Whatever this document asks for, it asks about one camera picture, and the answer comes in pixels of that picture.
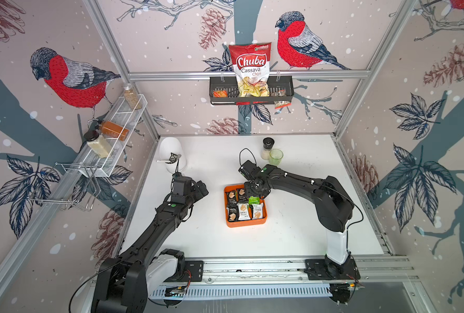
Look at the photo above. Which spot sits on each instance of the green translucent cup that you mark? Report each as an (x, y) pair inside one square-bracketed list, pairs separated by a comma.
[(275, 157)]

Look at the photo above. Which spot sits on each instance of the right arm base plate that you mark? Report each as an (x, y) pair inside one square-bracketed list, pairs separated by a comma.
[(326, 269)]

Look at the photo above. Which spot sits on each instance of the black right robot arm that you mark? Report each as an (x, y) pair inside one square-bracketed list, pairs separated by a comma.
[(332, 203)]

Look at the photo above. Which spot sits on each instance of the chrome wire rack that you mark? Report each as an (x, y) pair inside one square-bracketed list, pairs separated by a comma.
[(63, 196)]

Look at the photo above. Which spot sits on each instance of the glass jar of grains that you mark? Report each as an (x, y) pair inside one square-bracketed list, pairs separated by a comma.
[(131, 97)]

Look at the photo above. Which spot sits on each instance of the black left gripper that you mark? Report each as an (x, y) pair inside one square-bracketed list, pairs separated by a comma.
[(199, 193)]

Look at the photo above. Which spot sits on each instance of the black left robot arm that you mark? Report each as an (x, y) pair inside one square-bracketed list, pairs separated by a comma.
[(125, 281)]

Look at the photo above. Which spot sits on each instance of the black wire wall basket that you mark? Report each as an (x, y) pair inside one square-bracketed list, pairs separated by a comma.
[(229, 91)]

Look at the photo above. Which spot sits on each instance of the black cookie packet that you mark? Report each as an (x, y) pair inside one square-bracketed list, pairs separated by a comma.
[(242, 196), (231, 198), (232, 214)]

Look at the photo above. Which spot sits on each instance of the white rounded container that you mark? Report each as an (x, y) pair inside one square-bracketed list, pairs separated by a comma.
[(171, 155)]

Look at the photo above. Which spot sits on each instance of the red Chuba cassava chips bag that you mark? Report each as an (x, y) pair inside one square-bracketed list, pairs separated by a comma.
[(251, 65)]

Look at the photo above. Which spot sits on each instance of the orange sauce bottle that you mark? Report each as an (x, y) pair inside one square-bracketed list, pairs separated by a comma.
[(112, 130)]

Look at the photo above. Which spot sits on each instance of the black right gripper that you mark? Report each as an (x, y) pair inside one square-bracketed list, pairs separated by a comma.
[(260, 194)]

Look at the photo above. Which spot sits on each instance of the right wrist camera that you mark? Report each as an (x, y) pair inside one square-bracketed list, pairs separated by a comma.
[(249, 170)]

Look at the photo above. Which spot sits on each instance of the black cap spice shaker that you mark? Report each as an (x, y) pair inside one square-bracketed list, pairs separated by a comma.
[(268, 144)]

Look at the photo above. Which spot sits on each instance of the orange storage box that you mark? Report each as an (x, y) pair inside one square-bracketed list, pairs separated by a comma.
[(251, 222)]

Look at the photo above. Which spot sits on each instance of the white wire wall shelf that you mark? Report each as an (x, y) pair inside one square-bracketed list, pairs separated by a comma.
[(121, 114)]

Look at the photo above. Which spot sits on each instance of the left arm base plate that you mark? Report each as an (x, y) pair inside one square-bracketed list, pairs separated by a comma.
[(189, 271)]

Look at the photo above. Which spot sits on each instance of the white cookie packet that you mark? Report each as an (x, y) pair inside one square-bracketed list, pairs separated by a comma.
[(244, 212), (257, 211)]

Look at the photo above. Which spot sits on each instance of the green cookie packet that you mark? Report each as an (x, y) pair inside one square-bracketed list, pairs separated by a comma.
[(254, 200)]

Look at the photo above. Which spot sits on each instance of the black lid cream jar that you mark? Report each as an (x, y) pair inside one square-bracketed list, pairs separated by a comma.
[(98, 144)]

